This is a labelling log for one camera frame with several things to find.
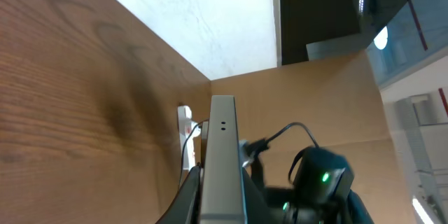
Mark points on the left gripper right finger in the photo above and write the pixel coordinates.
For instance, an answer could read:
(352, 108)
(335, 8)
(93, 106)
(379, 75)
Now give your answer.
(257, 210)

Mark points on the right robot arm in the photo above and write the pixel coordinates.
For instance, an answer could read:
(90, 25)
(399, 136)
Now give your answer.
(322, 191)

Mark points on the white power strip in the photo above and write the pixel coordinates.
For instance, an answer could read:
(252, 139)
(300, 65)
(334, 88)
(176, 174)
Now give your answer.
(188, 130)

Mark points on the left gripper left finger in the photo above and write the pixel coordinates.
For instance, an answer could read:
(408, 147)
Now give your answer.
(185, 207)

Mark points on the bronze Galaxy smartphone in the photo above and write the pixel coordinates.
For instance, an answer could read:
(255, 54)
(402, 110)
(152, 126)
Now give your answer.
(223, 199)

